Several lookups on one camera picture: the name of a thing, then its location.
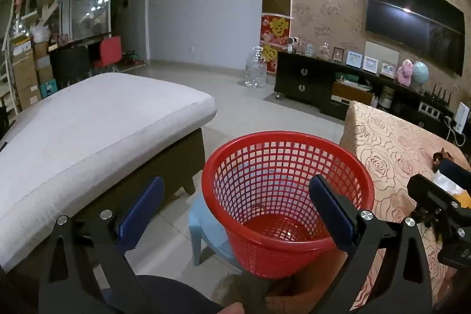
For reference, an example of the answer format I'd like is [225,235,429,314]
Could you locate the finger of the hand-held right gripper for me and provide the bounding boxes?
[408,173,457,212]
[439,159,471,187]

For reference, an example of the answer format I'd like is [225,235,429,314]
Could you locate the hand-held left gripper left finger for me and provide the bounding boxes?
[39,176,164,314]

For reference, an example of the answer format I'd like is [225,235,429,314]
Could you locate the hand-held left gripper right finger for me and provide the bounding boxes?
[308,174,433,314]

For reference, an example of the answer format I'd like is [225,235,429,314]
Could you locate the brown paper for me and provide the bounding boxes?
[432,148,454,167]

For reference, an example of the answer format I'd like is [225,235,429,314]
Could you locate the red plastic mesh basket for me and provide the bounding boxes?
[201,130,375,280]

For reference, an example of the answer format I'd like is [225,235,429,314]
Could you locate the rose patterned tablecloth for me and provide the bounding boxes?
[339,101,471,311]

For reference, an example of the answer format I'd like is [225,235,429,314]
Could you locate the white upright device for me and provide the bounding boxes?
[454,102,470,134]

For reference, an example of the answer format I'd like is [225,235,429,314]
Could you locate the light blue plastic stool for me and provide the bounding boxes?
[188,194,243,267]

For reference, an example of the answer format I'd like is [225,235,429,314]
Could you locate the black router with antennas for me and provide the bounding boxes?
[423,86,451,105]

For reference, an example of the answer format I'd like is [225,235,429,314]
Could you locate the person's leg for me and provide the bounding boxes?
[103,275,229,314]

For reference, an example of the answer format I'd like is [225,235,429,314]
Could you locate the white cushioned sofa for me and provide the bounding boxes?
[0,73,218,285]

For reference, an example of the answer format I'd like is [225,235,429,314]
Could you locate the stacked jars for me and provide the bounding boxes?
[381,86,394,109]

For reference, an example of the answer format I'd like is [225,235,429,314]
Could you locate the pale blue globe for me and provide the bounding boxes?
[412,60,429,90]

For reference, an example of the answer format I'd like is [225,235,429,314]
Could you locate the pink plush toy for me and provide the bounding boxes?
[395,59,414,84]

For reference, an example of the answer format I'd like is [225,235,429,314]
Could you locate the white set-top box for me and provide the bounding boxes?
[331,95,370,103]

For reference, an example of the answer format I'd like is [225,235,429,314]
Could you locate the brown fuzzy object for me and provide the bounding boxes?
[211,273,273,307]

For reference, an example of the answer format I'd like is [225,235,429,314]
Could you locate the black television cabinet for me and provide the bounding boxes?
[274,51,455,131]

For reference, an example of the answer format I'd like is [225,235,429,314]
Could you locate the clear large water bottle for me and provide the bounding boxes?
[245,45,267,88]

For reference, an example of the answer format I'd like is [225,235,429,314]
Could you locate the black curved television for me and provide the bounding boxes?
[364,0,465,76]

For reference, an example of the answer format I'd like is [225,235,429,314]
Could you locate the red chair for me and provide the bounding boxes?
[94,35,123,72]

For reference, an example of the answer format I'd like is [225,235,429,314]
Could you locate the black chair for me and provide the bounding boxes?
[49,46,91,87]

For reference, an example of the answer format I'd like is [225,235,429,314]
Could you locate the stack of cardboard boxes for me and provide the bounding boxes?
[11,34,54,109]

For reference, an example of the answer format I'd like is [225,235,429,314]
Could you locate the white plastic bag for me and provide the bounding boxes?
[29,25,50,42]

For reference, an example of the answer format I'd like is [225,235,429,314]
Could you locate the white wall panel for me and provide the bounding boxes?
[364,41,400,66]

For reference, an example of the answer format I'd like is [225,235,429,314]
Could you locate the red festive wall poster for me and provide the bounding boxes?
[260,14,291,74]

